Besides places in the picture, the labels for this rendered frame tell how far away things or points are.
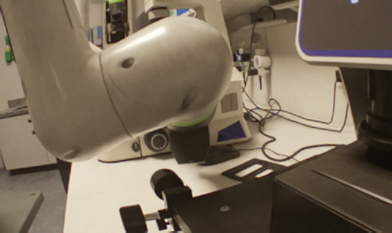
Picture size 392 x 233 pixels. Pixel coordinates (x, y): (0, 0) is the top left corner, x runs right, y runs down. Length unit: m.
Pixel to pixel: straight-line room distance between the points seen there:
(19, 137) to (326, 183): 2.97
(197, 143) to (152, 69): 0.20
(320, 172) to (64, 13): 0.28
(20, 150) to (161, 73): 2.88
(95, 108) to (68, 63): 0.05
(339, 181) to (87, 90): 0.22
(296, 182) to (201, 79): 0.12
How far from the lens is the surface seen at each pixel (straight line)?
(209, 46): 0.25
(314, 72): 1.03
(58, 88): 0.26
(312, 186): 0.18
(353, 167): 0.21
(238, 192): 0.30
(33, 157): 3.04
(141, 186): 0.58
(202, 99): 0.25
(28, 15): 0.28
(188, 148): 0.41
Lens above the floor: 1.00
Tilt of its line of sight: 11 degrees down
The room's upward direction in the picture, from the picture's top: 5 degrees counter-clockwise
